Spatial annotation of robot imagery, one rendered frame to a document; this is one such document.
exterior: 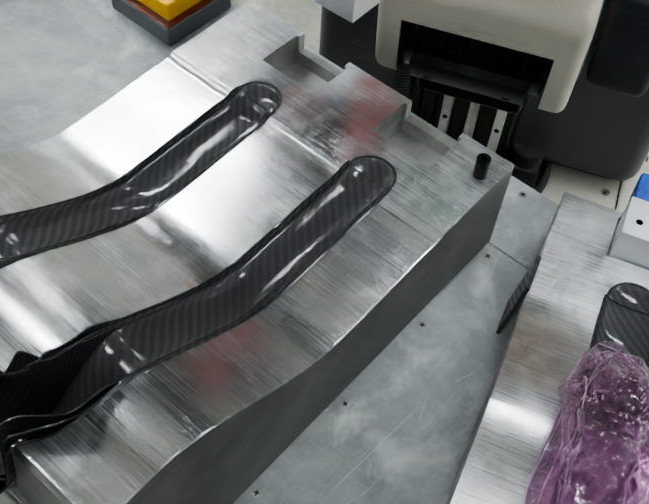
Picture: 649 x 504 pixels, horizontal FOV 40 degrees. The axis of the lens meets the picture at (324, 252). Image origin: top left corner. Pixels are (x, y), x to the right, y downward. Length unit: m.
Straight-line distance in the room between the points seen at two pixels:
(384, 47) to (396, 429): 0.52
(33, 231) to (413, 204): 0.25
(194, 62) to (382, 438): 0.31
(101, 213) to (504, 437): 0.30
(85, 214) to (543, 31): 0.52
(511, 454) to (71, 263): 0.28
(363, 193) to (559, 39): 0.38
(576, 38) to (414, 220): 0.39
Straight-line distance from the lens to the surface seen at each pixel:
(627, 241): 0.65
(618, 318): 0.64
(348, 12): 0.71
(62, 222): 0.60
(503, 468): 0.52
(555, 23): 0.94
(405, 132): 0.69
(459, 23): 0.96
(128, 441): 0.47
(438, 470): 0.61
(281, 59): 0.72
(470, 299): 0.68
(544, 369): 0.56
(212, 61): 0.70
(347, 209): 0.61
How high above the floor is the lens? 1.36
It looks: 54 degrees down
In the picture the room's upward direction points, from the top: 5 degrees clockwise
